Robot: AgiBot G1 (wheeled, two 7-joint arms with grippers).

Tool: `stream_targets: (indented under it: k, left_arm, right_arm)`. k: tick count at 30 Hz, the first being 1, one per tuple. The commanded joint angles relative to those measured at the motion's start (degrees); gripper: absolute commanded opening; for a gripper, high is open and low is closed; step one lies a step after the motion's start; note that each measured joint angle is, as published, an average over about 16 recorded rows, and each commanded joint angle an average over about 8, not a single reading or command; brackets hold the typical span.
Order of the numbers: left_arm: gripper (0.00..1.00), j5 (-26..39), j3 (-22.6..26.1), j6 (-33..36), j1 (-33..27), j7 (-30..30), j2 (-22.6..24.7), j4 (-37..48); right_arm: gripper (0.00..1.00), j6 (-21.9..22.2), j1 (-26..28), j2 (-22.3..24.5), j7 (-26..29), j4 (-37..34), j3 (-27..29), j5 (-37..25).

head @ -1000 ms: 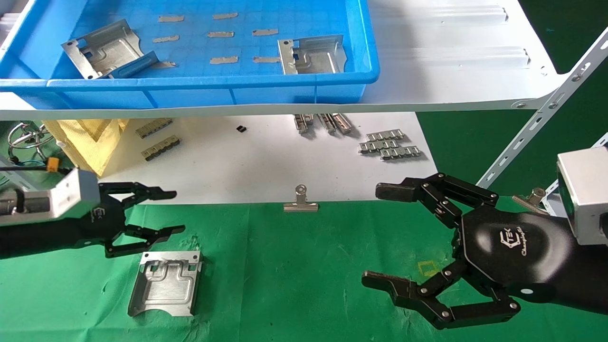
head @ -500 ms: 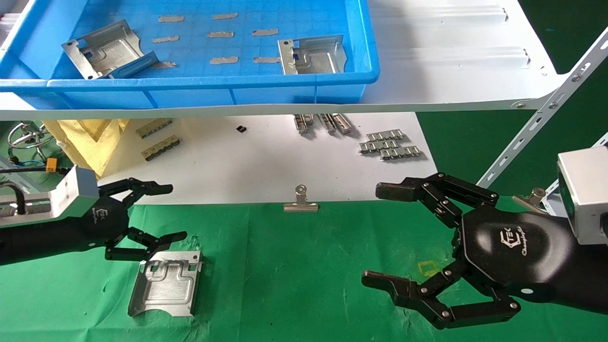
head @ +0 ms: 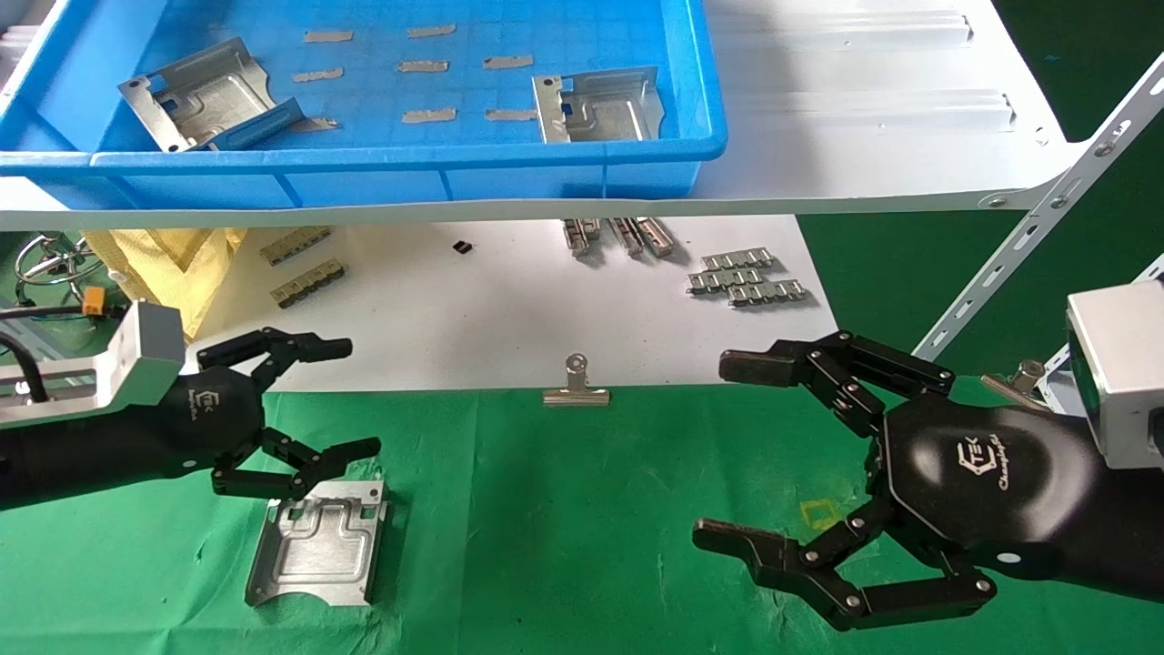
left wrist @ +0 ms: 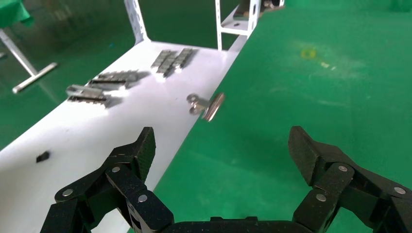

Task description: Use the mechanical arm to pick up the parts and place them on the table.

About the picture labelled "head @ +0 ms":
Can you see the white metal shelf board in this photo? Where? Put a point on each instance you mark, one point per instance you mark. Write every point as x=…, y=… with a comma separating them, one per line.
x=864, y=155

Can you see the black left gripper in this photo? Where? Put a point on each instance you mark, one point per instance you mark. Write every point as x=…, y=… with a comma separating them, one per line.
x=200, y=423

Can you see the short silver metal rail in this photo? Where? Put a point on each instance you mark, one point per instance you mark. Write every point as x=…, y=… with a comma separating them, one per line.
x=580, y=235
x=626, y=236
x=657, y=236

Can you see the blue plastic bin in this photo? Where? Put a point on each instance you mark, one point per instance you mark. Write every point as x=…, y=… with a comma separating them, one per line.
x=364, y=186

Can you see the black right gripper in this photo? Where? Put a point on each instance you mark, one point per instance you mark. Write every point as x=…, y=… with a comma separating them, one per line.
x=991, y=482

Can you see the grey connector strip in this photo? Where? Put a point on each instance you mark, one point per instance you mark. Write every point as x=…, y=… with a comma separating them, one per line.
x=296, y=246
x=309, y=283

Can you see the silver binder clip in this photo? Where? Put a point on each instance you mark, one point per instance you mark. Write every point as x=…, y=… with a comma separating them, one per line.
x=577, y=396
x=1028, y=373

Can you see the beige tape strip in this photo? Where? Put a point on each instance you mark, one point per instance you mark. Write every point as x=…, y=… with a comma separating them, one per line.
x=423, y=66
x=327, y=36
x=318, y=75
x=429, y=115
x=509, y=115
x=431, y=31
x=509, y=62
x=318, y=125

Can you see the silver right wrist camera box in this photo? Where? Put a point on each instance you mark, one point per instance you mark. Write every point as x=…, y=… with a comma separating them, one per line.
x=1123, y=373

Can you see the yellow cloth bag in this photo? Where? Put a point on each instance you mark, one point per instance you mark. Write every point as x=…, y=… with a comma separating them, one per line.
x=173, y=273

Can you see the white paper sheet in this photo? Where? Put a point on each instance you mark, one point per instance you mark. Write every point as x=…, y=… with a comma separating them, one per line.
x=455, y=318

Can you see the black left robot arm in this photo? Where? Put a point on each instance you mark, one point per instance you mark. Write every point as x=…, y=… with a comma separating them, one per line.
x=45, y=464

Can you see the silver metal clip strip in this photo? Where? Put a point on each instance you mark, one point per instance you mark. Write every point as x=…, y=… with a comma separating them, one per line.
x=768, y=292
x=738, y=259
x=726, y=279

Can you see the green table cloth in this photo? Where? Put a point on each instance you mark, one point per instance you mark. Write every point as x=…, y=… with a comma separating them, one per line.
x=564, y=528

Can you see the stamped metal bracket part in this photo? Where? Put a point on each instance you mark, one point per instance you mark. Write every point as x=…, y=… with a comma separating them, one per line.
x=209, y=95
x=318, y=555
x=609, y=114

